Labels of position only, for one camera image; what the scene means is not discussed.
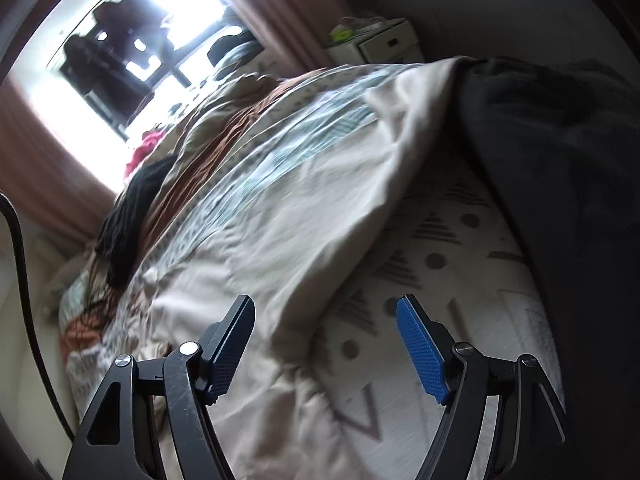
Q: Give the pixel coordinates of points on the beige patterned duvet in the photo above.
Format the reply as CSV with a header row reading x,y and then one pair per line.
x,y
300,210

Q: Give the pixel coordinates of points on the red cloth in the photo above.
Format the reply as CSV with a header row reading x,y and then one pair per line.
x,y
145,152

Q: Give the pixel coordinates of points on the black knitted garment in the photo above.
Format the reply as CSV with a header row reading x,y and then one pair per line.
x,y
135,210

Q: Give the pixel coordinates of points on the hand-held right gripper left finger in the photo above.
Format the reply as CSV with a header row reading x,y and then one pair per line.
x,y
227,355

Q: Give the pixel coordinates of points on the dark hanging garment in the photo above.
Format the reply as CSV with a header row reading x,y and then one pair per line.
x,y
105,80
132,25

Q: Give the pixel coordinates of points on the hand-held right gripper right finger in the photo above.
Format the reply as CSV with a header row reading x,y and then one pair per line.
x,y
420,350

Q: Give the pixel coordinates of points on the pink curtain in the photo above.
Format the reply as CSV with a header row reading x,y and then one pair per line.
x,y
45,160
270,10

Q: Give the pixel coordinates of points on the white nightstand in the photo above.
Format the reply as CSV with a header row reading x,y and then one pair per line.
x,y
385,42

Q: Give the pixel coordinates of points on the pile of dark clothes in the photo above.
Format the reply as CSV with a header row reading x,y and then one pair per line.
x,y
232,47

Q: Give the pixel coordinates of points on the green packet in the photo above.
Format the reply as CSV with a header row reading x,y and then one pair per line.
x,y
341,35

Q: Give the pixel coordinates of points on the white patterned bed sheet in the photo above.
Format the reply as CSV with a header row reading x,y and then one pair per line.
x,y
450,270

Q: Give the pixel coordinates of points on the dark grey blanket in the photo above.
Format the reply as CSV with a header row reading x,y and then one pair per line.
x,y
550,160

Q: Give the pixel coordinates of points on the window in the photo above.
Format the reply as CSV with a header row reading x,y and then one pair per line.
x,y
55,95

